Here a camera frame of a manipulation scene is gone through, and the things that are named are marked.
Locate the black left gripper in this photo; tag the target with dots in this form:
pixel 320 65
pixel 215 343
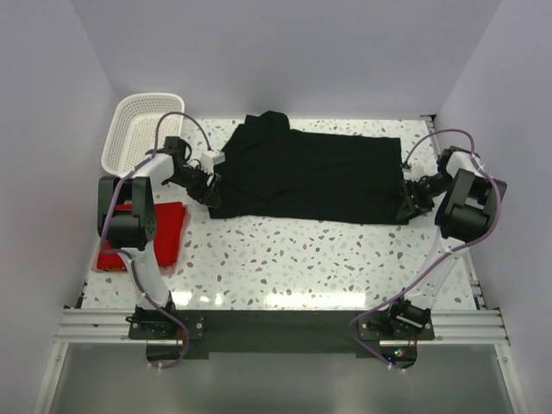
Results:
pixel 207 195

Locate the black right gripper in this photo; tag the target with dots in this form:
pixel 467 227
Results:
pixel 414 203

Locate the black t shirt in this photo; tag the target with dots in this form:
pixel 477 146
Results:
pixel 271 169

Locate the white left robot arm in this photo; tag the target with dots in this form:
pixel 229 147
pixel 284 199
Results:
pixel 126 219

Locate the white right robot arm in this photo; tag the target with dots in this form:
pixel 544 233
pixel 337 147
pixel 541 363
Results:
pixel 470 205

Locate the red folded t shirt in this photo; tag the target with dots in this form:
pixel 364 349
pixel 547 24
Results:
pixel 171 219

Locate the white plastic basket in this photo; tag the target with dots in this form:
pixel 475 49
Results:
pixel 133 126

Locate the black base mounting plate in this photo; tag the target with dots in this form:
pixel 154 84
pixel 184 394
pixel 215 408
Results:
pixel 198 334

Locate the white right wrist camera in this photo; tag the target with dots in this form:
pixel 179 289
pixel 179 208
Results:
pixel 416 172

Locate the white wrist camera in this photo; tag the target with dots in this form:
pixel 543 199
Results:
pixel 416 172
pixel 211 158

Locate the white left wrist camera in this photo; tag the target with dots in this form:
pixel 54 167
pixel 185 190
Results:
pixel 211 158

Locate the aluminium frame rail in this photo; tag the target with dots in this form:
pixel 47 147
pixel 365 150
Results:
pixel 450 326

